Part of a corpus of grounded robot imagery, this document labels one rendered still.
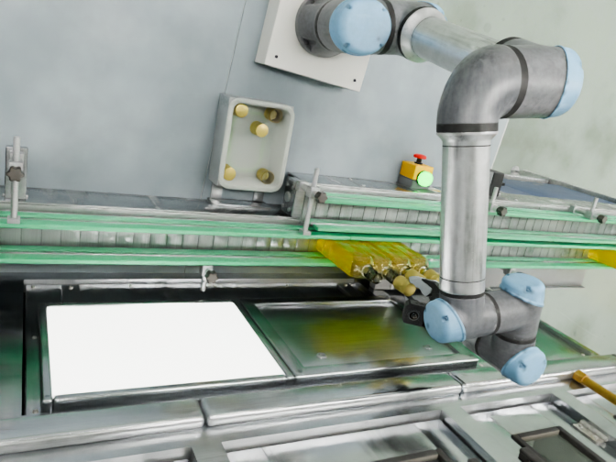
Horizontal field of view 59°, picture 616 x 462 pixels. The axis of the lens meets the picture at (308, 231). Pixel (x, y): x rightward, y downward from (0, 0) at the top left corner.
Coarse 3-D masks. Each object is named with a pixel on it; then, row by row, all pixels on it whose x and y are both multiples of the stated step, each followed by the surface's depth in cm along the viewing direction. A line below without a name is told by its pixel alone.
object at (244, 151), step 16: (256, 112) 140; (288, 112) 136; (240, 128) 139; (272, 128) 143; (288, 128) 138; (224, 144) 132; (240, 144) 141; (256, 144) 143; (272, 144) 144; (288, 144) 139; (224, 160) 133; (240, 160) 142; (256, 160) 144; (272, 160) 144; (240, 176) 144; (256, 176) 146
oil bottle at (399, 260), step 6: (372, 246) 144; (378, 246) 144; (384, 246) 145; (384, 252) 140; (390, 252) 140; (396, 252) 141; (390, 258) 137; (396, 258) 136; (402, 258) 137; (408, 258) 138; (396, 264) 136; (402, 264) 136; (408, 264) 137; (396, 270) 136
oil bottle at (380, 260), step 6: (354, 240) 145; (360, 246) 141; (366, 246) 142; (372, 252) 138; (378, 252) 139; (378, 258) 134; (384, 258) 135; (378, 264) 133; (384, 264) 133; (390, 264) 134; (378, 270) 133
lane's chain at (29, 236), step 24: (24, 240) 115; (48, 240) 118; (72, 240) 120; (96, 240) 122; (120, 240) 124; (144, 240) 127; (168, 240) 129; (192, 240) 132; (216, 240) 135; (240, 240) 138; (264, 240) 141; (288, 240) 144; (312, 240) 147
